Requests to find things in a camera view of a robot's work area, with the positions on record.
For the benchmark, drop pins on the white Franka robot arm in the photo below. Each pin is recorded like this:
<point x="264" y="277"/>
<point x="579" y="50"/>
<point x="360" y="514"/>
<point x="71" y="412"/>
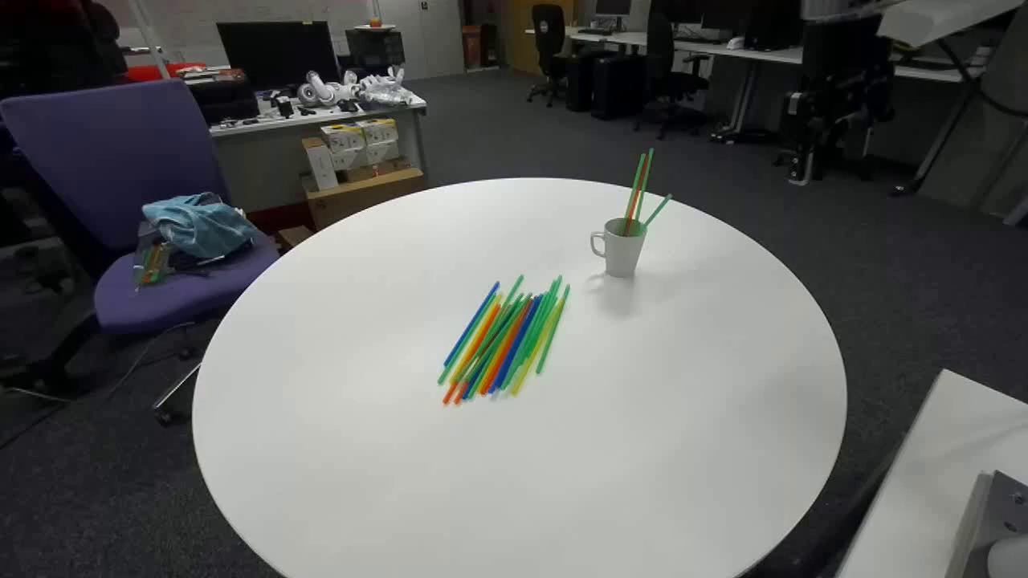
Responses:
<point x="944" y="21"/>

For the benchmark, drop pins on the white ceramic mug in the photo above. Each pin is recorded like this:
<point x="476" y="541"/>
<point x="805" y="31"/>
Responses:
<point x="622" y="255"/>

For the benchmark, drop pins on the blue plastic straw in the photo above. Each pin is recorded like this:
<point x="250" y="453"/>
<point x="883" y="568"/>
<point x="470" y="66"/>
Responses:
<point x="518" y="327"/>
<point x="475" y="321"/>

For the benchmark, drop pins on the orange plastic straw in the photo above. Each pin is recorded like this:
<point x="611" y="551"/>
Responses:
<point x="453" y="394"/>
<point x="498" y="367"/>
<point x="644" y="191"/>

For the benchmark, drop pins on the lime plastic straw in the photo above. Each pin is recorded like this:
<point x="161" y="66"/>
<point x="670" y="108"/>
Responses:
<point x="637" y="177"/>

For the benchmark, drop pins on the brown cardboard box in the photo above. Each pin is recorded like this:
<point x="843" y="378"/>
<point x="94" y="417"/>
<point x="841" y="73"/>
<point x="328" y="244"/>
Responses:
<point x="366" y="195"/>

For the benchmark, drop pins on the white paper bag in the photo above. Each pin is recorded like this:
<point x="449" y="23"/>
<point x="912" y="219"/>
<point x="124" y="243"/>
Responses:
<point x="385" y="144"/>
<point x="346" y="146"/>

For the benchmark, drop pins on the white carton box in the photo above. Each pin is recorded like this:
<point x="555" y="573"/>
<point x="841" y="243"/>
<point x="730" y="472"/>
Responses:
<point x="319" y="165"/>

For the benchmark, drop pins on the silver plastic bag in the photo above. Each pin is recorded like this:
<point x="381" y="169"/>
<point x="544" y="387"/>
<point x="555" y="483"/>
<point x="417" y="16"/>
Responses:
<point x="385" y="88"/>

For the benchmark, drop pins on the black office chair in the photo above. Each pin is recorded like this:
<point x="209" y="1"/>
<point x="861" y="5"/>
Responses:
<point x="550" y="43"/>
<point x="841" y="86"/>
<point x="670" y="66"/>

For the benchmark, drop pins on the yellow cabinet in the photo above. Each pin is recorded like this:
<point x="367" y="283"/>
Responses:
<point x="526" y="34"/>

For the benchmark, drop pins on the white plastic bag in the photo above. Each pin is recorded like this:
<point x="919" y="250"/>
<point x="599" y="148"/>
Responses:
<point x="324" y="92"/>

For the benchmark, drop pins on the small black monitor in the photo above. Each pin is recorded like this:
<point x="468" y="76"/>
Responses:
<point x="373" y="50"/>

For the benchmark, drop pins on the white office desk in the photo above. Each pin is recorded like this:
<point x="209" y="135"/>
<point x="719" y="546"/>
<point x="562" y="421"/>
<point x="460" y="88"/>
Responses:
<point x="262" y="162"/>

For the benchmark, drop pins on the crumpled blue cloth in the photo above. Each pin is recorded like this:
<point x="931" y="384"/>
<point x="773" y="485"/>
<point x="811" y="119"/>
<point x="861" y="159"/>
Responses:
<point x="196" y="228"/>

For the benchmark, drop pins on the long white desk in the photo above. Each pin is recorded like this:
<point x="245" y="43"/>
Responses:
<point x="750" y="54"/>

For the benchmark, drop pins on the black computer monitor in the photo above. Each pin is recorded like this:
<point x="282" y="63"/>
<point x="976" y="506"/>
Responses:
<point x="279" y="54"/>

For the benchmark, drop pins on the black equipment case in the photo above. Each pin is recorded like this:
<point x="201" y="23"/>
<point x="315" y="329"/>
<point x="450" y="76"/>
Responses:
<point x="219" y="102"/>

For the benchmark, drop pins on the clear straw packet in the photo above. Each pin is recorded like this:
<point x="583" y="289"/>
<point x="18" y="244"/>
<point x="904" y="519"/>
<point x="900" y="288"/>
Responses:
<point x="154" y="264"/>

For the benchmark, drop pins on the red flat tray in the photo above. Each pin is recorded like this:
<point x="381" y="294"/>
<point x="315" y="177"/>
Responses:
<point x="161" y="73"/>

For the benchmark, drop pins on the white robot stand platform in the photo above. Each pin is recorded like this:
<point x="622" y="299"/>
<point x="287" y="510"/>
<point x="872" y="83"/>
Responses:
<point x="919" y="471"/>

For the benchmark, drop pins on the purple office chair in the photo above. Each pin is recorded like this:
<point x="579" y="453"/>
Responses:
<point x="86" y="148"/>

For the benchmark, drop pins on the gray metal bracket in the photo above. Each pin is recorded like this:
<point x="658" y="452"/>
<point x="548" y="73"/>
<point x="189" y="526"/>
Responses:
<point x="990" y="501"/>

